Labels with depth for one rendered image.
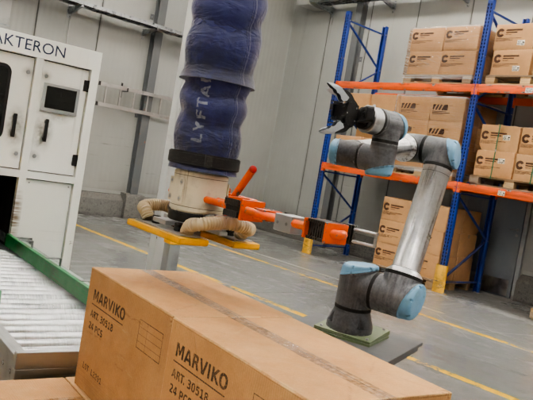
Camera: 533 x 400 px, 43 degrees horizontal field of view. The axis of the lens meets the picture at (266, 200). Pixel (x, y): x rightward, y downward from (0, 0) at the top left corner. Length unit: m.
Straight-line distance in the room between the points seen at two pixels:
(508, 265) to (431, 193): 8.27
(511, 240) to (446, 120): 2.15
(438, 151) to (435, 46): 7.91
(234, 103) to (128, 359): 0.82
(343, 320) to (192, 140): 1.06
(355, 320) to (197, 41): 1.28
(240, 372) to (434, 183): 1.42
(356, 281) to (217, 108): 1.01
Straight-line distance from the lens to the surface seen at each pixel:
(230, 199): 1.89
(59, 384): 2.41
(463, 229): 10.47
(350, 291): 2.69
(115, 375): 2.12
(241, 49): 2.04
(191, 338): 1.71
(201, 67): 2.04
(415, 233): 2.67
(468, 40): 10.31
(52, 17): 11.96
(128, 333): 2.04
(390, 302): 2.62
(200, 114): 2.02
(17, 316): 3.16
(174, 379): 1.79
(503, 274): 10.97
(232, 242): 2.03
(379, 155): 2.23
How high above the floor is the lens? 1.37
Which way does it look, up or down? 3 degrees down
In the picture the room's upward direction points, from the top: 10 degrees clockwise
